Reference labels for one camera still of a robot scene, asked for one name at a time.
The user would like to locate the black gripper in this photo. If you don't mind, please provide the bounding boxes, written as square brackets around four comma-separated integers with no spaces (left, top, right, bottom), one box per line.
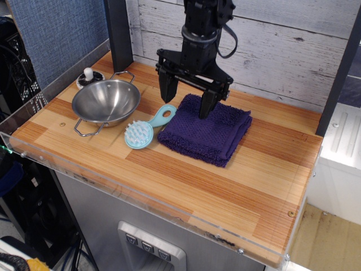
[156,36,233,119]

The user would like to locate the purple towel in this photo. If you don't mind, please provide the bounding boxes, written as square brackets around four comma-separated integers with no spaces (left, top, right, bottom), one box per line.
[157,94,252,168]

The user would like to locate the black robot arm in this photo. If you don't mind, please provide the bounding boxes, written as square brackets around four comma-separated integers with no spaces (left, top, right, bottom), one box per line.
[156,1,236,119]

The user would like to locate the teal scrub brush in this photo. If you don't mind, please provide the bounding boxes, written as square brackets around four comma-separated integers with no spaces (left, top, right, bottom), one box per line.
[124,105,177,150]

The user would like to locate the blue fabric partition panel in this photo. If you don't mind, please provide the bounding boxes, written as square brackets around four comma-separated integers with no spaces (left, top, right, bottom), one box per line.
[7,1,109,89]

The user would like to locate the stainless steel cabinet front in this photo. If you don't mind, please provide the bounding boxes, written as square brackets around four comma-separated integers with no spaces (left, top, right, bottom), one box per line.
[56,173,265,270]

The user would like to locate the silver button control panel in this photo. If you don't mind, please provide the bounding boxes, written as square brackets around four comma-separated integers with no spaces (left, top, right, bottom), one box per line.
[117,221,187,270]

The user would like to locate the black plastic crate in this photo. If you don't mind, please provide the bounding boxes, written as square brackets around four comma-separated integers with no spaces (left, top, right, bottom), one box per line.
[1,16,40,112]

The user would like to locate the white ribbed appliance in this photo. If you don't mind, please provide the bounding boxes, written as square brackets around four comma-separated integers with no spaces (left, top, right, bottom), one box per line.
[306,103,360,224]

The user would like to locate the clear acrylic edge guard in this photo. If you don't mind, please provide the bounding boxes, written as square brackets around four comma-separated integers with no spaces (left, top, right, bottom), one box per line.
[0,39,321,269]

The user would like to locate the yellow object at corner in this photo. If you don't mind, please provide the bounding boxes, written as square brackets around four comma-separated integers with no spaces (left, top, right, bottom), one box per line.
[19,258,51,271]

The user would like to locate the stainless steel bowl with handles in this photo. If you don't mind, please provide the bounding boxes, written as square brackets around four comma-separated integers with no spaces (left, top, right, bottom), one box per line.
[72,71,141,137]

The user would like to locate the dark left vertical post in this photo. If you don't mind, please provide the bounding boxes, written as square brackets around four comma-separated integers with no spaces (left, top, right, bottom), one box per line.
[104,0,134,72]

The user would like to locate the dark vertical post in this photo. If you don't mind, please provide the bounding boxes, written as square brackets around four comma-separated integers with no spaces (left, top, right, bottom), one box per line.
[315,7,360,137]
[104,0,134,72]

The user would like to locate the dark right vertical post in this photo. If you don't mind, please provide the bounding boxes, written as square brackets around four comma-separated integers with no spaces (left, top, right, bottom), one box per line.
[315,7,360,137]

